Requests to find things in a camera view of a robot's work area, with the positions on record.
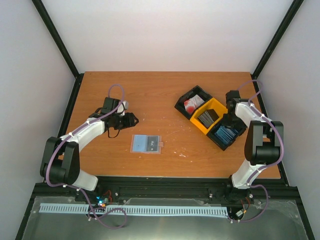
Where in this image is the blue card stack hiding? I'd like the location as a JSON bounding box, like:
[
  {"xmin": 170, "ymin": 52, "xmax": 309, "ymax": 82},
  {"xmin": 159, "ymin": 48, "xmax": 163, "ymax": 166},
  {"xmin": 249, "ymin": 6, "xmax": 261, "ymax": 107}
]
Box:
[{"xmin": 214, "ymin": 125, "xmax": 238, "ymax": 145}]

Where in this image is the pink card holder wallet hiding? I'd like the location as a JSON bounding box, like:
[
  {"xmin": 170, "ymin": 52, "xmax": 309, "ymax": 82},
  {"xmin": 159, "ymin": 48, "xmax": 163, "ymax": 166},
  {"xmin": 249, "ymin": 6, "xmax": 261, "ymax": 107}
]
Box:
[{"xmin": 130, "ymin": 134, "xmax": 164, "ymax": 154}]

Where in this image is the dark card stack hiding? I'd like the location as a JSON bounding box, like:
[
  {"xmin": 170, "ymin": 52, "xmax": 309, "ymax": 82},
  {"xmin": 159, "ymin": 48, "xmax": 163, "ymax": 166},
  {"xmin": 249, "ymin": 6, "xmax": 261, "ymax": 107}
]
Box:
[{"xmin": 197, "ymin": 109, "xmax": 219, "ymax": 129}]

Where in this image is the white card stack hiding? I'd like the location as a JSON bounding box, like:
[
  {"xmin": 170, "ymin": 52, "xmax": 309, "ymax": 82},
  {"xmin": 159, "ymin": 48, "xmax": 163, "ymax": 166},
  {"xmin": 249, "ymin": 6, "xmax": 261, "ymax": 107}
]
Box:
[{"xmin": 183, "ymin": 94, "xmax": 205, "ymax": 115}]

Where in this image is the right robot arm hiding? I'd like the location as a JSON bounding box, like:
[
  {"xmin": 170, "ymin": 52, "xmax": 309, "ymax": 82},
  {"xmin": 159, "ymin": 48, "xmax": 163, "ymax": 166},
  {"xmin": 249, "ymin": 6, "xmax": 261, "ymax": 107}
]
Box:
[{"xmin": 222, "ymin": 90, "xmax": 284, "ymax": 190}]

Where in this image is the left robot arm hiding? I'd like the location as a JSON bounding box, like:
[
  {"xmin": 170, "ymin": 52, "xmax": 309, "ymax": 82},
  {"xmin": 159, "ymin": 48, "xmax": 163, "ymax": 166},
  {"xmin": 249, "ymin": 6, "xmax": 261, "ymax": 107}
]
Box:
[{"xmin": 40, "ymin": 97, "xmax": 139, "ymax": 202}]

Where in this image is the black bin right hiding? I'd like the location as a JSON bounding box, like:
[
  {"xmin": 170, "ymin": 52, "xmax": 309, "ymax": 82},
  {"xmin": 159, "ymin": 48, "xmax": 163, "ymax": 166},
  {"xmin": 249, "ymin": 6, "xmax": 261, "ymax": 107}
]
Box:
[{"xmin": 206, "ymin": 120, "xmax": 247, "ymax": 151}]

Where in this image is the black bin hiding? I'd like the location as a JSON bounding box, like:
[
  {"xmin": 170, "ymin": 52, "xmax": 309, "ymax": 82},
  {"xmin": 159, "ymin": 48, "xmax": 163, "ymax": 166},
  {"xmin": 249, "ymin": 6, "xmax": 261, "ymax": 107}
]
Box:
[
  {"xmin": 174, "ymin": 85, "xmax": 213, "ymax": 120},
  {"xmin": 206, "ymin": 120, "xmax": 247, "ymax": 151}
]

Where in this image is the yellow bin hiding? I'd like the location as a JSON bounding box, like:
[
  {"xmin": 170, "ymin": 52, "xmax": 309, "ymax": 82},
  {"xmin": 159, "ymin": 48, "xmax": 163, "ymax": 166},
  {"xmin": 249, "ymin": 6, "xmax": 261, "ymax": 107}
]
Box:
[{"xmin": 190, "ymin": 97, "xmax": 228, "ymax": 135}]

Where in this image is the black bin left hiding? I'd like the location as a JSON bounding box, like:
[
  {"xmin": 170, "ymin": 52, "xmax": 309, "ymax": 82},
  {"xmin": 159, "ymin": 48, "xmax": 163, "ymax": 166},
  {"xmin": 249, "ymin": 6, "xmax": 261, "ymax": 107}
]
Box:
[{"xmin": 174, "ymin": 85, "xmax": 213, "ymax": 120}]

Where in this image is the small electronics board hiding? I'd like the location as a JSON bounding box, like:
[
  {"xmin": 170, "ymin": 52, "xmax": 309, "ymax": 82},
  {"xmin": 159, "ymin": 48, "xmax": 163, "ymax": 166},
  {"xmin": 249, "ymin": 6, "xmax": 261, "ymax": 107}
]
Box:
[{"xmin": 97, "ymin": 195, "xmax": 113, "ymax": 208}]

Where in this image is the grey connector plug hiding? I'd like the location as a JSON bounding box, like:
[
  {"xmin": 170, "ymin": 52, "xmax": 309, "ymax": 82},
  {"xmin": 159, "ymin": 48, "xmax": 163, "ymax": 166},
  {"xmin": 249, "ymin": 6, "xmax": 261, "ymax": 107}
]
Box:
[{"xmin": 235, "ymin": 209, "xmax": 247, "ymax": 219}]

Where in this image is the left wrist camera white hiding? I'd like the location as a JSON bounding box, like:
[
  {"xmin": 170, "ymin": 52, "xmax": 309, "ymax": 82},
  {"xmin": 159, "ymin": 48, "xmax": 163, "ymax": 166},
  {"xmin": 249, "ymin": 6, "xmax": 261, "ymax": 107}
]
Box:
[{"xmin": 116, "ymin": 100, "xmax": 129, "ymax": 116}]

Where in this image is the black aluminium rail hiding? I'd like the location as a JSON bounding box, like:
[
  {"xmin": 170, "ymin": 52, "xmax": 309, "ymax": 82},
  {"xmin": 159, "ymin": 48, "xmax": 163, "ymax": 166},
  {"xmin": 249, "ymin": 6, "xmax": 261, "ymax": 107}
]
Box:
[{"xmin": 33, "ymin": 176, "xmax": 300, "ymax": 206}]

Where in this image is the light blue cable duct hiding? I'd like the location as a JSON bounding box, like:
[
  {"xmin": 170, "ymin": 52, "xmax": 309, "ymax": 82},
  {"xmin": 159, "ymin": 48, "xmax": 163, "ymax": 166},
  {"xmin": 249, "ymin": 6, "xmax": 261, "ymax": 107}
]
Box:
[{"xmin": 38, "ymin": 203, "xmax": 228, "ymax": 218}]

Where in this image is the left black frame post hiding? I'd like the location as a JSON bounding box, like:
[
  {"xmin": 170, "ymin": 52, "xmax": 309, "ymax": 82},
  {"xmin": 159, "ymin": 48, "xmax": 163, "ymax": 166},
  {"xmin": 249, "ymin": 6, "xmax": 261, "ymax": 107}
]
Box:
[{"xmin": 31, "ymin": 0, "xmax": 85, "ymax": 81}]

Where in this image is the black frame post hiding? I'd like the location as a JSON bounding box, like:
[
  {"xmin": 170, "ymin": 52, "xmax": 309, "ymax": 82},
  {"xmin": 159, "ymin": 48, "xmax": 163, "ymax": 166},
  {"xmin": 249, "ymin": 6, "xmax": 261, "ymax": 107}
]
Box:
[
  {"xmin": 31, "ymin": 0, "xmax": 85, "ymax": 81},
  {"xmin": 251, "ymin": 0, "xmax": 304, "ymax": 80}
]

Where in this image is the right black frame post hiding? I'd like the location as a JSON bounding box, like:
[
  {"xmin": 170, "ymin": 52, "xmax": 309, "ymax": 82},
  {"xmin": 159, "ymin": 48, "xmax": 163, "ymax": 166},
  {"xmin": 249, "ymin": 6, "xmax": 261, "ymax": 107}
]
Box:
[{"xmin": 251, "ymin": 0, "xmax": 304, "ymax": 80}]

